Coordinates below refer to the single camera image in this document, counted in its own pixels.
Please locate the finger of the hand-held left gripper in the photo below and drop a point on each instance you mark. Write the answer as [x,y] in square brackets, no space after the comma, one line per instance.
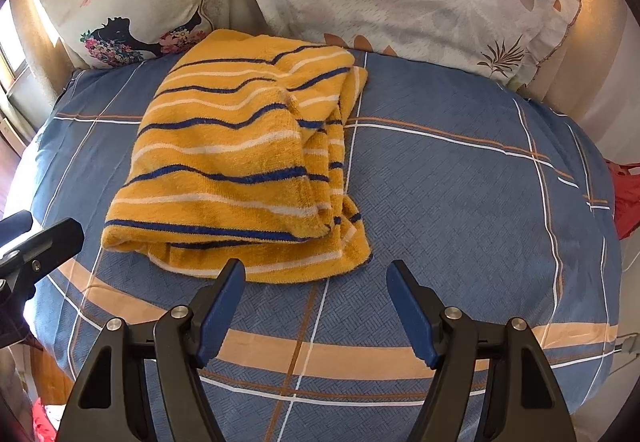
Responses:
[50,247]
[17,224]

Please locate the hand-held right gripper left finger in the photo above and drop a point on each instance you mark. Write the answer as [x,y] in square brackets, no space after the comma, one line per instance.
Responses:
[222,312]

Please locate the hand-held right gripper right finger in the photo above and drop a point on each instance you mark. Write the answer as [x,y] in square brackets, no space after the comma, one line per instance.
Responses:
[412,317]

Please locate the yellow striped towel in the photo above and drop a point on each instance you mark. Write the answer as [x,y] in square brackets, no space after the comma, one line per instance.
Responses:
[225,146]

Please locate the blue plaid bedsheet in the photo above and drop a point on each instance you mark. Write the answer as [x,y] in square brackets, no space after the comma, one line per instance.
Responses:
[450,222]

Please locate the beige star pattern curtain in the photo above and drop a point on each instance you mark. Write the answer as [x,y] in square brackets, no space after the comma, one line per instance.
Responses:
[45,61]

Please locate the red patterned cloth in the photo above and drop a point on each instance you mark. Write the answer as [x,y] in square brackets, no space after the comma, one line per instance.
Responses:
[47,422]

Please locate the red cloth beside bed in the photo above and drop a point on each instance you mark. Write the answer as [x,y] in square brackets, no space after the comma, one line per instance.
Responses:
[627,202]

